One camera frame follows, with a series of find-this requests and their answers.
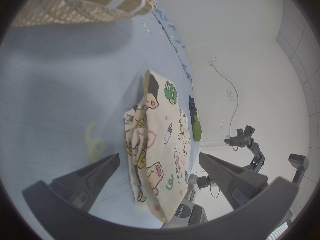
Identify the dark blue garment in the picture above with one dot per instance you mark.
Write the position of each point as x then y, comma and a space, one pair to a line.
193, 107

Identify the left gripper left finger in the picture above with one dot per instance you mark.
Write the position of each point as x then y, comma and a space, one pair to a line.
100, 174

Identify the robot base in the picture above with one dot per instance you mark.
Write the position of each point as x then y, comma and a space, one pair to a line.
190, 211

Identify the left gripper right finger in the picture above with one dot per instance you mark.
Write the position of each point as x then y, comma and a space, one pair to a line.
220, 174

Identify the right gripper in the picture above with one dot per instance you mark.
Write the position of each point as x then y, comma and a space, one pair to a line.
237, 141

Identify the pale blue quilt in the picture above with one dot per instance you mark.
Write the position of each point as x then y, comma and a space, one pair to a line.
178, 41

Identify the green shorts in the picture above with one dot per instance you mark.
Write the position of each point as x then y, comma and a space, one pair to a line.
196, 129

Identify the white wall plug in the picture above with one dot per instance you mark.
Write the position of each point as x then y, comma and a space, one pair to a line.
213, 61

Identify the round woven basket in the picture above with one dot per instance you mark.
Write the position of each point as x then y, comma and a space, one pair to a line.
75, 6

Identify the white printed pyjama top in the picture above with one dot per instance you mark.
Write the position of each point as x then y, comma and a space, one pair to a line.
165, 134

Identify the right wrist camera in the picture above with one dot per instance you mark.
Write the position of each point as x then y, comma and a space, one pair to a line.
240, 132

